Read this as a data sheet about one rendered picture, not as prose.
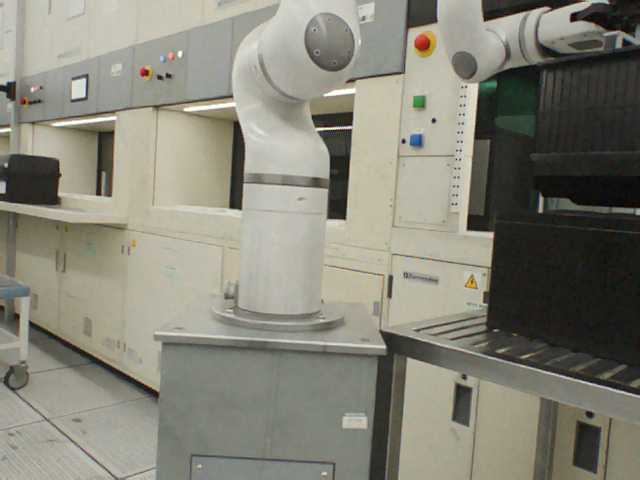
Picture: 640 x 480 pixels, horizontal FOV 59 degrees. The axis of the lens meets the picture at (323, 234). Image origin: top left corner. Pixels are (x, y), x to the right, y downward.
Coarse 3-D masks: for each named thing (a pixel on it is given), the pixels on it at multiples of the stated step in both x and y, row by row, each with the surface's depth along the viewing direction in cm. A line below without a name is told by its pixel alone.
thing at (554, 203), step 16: (432, 32) 144; (432, 48) 144; (464, 96) 137; (496, 96) 186; (560, 208) 208; (576, 208) 204; (592, 208) 201; (608, 208) 194; (624, 208) 193; (480, 304) 134; (592, 416) 116
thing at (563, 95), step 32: (544, 64) 78; (576, 64) 75; (608, 64) 72; (544, 96) 79; (576, 96) 75; (608, 96) 72; (544, 128) 79; (576, 128) 75; (608, 128) 72; (544, 160) 78; (576, 160) 75; (608, 160) 72; (544, 192) 82; (576, 192) 78; (608, 192) 74
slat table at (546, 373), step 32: (448, 320) 85; (480, 320) 87; (416, 352) 73; (448, 352) 69; (480, 352) 67; (512, 352) 68; (544, 352) 69; (576, 352) 72; (384, 384) 76; (512, 384) 63; (544, 384) 61; (576, 384) 59; (608, 384) 58; (384, 416) 76; (544, 416) 118; (608, 416) 56; (384, 448) 76; (544, 448) 118
